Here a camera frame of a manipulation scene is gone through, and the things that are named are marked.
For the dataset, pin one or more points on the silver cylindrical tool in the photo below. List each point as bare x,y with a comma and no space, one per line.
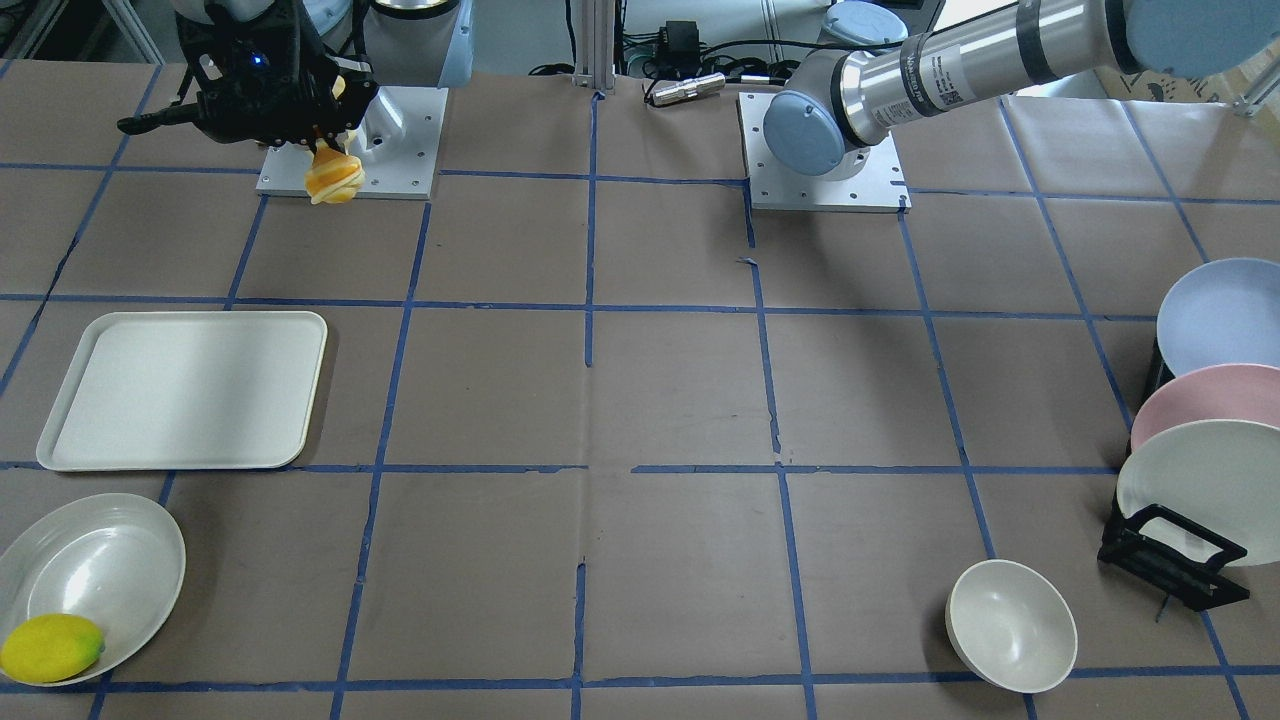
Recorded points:
686,90

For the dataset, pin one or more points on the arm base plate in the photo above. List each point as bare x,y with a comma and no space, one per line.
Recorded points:
797,160
397,141

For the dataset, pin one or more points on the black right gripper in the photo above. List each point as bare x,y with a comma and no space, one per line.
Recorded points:
302,62

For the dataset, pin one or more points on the black power adapter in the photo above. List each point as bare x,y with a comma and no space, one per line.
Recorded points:
678,47

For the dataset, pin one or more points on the white rectangular tray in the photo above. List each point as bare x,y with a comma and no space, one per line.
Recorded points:
187,390

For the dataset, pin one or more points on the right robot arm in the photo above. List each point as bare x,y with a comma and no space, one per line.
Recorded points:
402,43

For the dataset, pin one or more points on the yellow bread loaf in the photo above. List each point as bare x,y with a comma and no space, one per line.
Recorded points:
333,176

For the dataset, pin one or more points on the pink plate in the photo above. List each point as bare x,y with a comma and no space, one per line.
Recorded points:
1234,391

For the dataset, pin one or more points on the aluminium frame post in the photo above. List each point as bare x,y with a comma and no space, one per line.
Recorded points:
597,44

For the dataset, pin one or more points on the cream plate with lemon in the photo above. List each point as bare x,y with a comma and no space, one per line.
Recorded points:
116,560

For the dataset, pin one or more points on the yellow lemon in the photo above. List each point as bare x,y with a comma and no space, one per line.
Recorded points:
51,648

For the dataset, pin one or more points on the cream bowl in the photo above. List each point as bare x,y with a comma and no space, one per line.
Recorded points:
1011,627

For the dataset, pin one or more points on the light blue plate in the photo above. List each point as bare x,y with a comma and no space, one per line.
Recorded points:
1223,312

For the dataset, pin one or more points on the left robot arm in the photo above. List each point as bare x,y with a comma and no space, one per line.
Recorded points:
840,101

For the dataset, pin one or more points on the cream plate in rack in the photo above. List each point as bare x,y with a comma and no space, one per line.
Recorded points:
1222,474

